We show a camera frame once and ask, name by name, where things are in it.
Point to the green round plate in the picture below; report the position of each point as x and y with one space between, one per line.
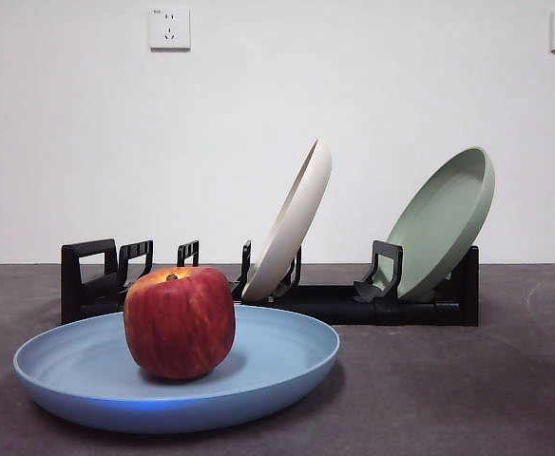
441 214

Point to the blue round plate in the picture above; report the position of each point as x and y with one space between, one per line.
268 351

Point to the red apple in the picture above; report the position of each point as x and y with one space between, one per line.
180 323

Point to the beige round plate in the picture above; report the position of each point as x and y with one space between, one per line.
289 228

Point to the black plate rack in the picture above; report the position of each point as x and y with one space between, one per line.
401 311

